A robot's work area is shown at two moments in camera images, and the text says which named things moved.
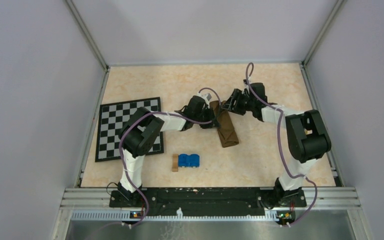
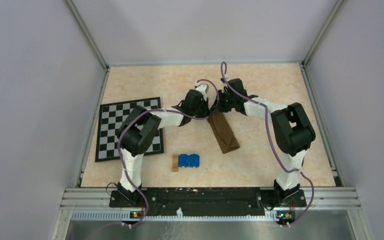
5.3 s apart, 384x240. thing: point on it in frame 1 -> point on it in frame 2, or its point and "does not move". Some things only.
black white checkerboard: [112, 117] does not move
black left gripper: [211, 116] -> [204, 102]
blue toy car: [189, 161] does not move
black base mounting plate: [205, 202] does not move
